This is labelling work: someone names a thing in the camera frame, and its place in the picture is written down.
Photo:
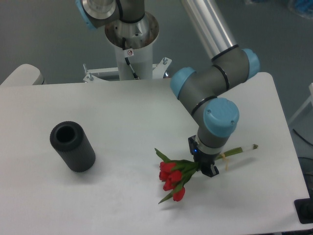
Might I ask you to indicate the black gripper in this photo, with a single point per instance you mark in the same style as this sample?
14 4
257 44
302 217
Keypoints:
204 155

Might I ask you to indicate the red tulip bouquet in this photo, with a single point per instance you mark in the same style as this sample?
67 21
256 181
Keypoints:
176 173

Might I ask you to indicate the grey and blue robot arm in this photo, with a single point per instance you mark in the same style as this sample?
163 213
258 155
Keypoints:
200 93

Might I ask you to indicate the black device at table edge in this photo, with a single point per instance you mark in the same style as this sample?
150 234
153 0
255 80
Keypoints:
304 209

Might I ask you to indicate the black ribbed cylinder vase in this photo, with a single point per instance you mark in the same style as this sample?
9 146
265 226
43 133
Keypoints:
71 143

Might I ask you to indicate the white chair back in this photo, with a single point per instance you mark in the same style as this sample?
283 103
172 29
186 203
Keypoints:
24 75

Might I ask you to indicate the white frame at right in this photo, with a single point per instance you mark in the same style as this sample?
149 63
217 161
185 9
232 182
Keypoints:
307 104

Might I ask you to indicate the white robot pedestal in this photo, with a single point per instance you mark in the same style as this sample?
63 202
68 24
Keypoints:
133 47

